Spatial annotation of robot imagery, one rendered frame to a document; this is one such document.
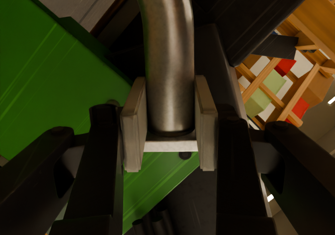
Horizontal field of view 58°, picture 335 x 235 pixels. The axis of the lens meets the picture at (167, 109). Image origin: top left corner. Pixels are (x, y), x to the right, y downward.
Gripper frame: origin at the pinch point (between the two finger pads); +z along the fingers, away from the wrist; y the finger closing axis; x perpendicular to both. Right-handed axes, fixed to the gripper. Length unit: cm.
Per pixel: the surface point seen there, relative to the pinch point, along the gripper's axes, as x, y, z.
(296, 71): -195, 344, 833
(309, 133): -370, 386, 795
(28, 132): -3.0, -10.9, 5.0
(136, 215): -10.8, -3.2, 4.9
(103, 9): 5, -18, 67
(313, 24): -2, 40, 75
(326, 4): 4, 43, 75
